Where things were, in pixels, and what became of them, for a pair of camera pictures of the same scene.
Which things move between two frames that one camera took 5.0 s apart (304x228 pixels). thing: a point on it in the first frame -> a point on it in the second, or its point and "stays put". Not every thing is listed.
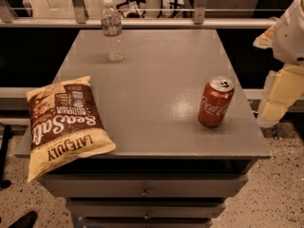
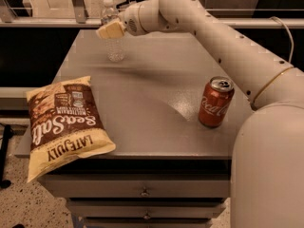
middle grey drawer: [147, 209] stays put
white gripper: [290, 37] -> [129, 20]
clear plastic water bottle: [111, 26] stays put
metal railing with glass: [145, 7] stays put
